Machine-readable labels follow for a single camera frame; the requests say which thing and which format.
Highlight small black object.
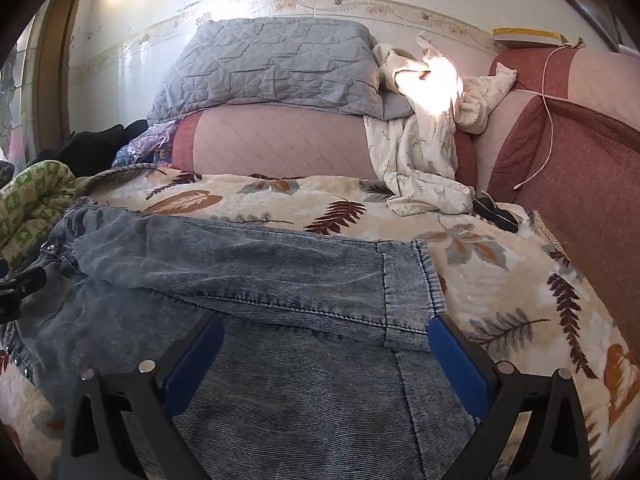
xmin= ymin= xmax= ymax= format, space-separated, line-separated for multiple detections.
xmin=472 ymin=192 xmax=521 ymax=233

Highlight dark wooden frame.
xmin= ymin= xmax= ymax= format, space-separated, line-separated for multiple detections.
xmin=515 ymin=0 xmax=640 ymax=56

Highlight beige dotted cloth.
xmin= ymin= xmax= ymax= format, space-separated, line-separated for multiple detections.
xmin=530 ymin=209 xmax=573 ymax=263

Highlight wooden door frame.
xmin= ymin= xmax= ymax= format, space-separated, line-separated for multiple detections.
xmin=37 ymin=0 xmax=96 ymax=136

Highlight purple plastic bag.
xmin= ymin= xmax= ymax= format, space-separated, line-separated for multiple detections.
xmin=112 ymin=120 xmax=178 ymax=168

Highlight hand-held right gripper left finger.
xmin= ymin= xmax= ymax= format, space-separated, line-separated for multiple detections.
xmin=57 ymin=310 xmax=226 ymax=480

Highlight grey quilted pillow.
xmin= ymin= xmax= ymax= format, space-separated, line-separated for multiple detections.
xmin=147 ymin=17 xmax=416 ymax=121

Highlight green patterned blanket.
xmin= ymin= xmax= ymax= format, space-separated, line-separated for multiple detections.
xmin=0 ymin=159 xmax=78 ymax=271

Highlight leaf printed blanket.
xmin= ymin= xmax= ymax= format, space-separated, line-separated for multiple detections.
xmin=0 ymin=162 xmax=636 ymax=480

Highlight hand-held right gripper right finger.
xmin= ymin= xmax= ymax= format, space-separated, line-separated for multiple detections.
xmin=429 ymin=314 xmax=593 ymax=480

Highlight pink and red sofa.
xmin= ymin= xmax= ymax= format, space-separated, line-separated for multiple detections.
xmin=170 ymin=47 xmax=640 ymax=361

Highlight white cable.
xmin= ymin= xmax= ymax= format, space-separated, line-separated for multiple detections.
xmin=512 ymin=42 xmax=586 ymax=191

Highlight yellow and white flat object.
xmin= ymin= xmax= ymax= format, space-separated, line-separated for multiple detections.
xmin=492 ymin=27 xmax=568 ymax=51

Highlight blue denim pants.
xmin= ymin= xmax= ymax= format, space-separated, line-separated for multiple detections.
xmin=5 ymin=195 xmax=481 ymax=480

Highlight black cloth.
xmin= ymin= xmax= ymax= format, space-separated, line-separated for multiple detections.
xmin=27 ymin=119 xmax=151 ymax=178

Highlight white floral cloth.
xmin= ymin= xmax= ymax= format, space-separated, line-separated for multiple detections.
xmin=364 ymin=30 xmax=518 ymax=218

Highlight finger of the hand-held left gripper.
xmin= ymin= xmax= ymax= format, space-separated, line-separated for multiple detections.
xmin=0 ymin=259 xmax=48 ymax=326

